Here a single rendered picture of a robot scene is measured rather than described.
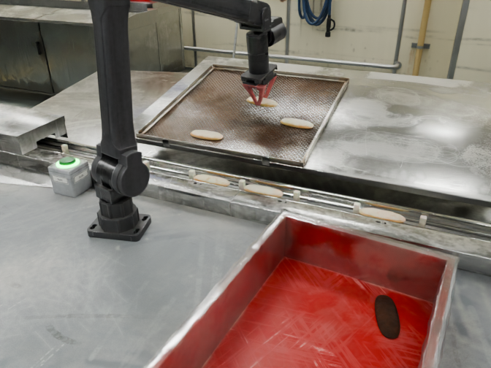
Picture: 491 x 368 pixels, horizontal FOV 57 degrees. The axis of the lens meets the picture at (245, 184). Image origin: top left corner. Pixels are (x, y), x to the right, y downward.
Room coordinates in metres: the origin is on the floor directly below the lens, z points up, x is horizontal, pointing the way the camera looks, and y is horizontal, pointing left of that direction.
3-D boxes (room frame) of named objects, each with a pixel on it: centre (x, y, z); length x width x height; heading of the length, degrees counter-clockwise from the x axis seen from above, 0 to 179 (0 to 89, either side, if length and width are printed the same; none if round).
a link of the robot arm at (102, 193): (0.86, 0.27, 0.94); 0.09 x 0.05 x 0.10; 141
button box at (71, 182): (1.03, 0.44, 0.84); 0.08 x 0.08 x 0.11; 66
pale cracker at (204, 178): (1.01, 0.09, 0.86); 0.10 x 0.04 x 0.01; 66
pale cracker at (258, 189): (0.95, -0.04, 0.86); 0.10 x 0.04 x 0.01; 66
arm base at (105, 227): (0.84, 0.28, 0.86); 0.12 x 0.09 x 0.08; 80
